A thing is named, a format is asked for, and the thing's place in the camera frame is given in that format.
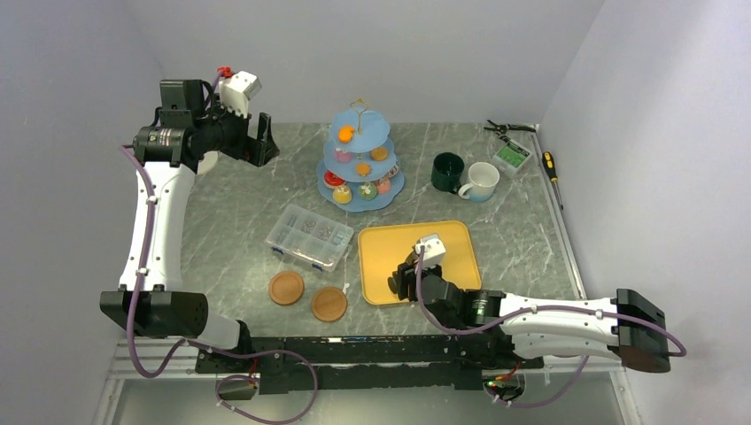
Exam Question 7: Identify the yellow cupcake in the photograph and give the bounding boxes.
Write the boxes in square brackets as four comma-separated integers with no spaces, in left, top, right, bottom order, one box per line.
[332,184,352,205]

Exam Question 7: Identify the brown round coaster left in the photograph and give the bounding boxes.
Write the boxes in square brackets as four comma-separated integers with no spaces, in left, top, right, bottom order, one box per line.
[268,271,305,306]

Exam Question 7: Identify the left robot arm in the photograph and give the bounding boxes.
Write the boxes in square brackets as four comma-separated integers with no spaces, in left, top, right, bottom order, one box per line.
[100,72,279,372]

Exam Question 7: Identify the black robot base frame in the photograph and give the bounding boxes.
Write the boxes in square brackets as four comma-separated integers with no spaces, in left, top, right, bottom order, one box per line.
[196,335,544,395]

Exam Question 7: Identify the purple cupcake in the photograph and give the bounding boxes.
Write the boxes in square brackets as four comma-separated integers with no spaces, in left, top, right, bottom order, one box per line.
[334,148,353,164]

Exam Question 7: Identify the black pliers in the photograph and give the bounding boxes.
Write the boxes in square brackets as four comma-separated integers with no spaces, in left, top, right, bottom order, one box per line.
[483,120,538,137]

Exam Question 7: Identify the red donut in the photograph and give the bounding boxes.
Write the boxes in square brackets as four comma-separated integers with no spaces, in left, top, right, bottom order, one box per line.
[323,170,346,189]

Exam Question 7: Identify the blue three-tier cake stand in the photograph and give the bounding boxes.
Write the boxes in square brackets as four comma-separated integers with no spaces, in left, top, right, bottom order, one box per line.
[316,98,406,213]

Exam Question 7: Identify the aluminium rail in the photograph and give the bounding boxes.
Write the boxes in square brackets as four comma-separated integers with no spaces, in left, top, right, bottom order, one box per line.
[109,333,625,380]

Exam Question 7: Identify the brown round coaster right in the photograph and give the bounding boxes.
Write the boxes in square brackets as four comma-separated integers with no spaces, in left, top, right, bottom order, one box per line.
[311,287,348,322]

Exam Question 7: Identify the round orange biscuit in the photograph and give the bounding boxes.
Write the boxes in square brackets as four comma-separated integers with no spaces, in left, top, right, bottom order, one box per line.
[370,146,389,162]

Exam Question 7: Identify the white tape roll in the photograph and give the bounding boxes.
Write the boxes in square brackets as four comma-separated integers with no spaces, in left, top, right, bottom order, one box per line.
[197,151,219,175]

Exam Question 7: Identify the flower shaped orange cookie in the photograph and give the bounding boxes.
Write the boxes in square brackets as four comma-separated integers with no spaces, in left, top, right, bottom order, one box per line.
[355,162,372,177]

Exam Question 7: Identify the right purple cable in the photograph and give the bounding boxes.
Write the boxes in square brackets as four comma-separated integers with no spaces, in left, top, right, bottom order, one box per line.
[414,244,687,411]

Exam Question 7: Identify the yellow black screwdriver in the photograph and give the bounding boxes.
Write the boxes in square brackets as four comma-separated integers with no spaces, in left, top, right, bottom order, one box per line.
[542,151,564,211]

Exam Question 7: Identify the green label plastic box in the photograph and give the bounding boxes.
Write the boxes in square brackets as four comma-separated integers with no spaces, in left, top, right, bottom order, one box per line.
[491,135,534,178]

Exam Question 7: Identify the white chocolate drizzle donut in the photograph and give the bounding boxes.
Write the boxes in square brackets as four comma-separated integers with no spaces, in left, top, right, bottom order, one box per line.
[384,164,400,179]

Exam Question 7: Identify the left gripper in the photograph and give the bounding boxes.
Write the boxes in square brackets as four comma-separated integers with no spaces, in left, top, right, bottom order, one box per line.
[195,94,279,166]

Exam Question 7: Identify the white mug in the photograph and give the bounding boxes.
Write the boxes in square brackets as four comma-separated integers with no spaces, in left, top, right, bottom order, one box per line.
[457,162,500,203]

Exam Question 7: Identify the yellow serving tray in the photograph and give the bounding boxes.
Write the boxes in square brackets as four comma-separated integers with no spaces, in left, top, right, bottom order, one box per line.
[358,220,482,305]

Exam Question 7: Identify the clear plastic screw box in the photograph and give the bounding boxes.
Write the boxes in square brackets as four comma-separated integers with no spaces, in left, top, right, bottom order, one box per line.
[265,205,354,272]

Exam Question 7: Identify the green cupcake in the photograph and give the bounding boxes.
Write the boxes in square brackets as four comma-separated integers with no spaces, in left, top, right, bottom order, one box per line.
[358,182,378,201]

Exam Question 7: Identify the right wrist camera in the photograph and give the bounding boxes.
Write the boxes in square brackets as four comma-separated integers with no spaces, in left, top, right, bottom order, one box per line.
[414,233,446,269]

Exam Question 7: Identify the brown round coaster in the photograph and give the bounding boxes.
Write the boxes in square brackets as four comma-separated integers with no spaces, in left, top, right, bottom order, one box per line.
[311,287,348,322]
[268,271,305,306]

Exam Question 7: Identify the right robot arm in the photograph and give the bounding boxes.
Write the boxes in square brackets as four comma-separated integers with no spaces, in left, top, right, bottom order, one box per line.
[388,252,685,374]

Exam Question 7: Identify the dark green mug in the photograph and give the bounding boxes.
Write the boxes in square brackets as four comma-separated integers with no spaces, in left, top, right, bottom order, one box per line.
[430,152,465,194]

